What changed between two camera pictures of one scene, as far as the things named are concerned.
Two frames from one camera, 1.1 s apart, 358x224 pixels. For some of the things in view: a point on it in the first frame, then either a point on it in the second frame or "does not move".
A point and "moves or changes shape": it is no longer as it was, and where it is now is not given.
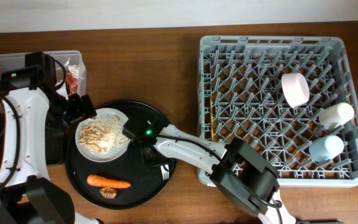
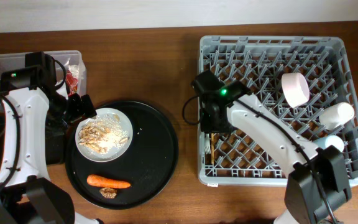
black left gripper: [82, 111] does not move
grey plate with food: [102, 139] does not move
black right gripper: [152, 162] → [206, 126]
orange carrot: [105, 182] does not move
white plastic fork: [165, 173] moves or changes shape
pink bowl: [296, 89] does not move
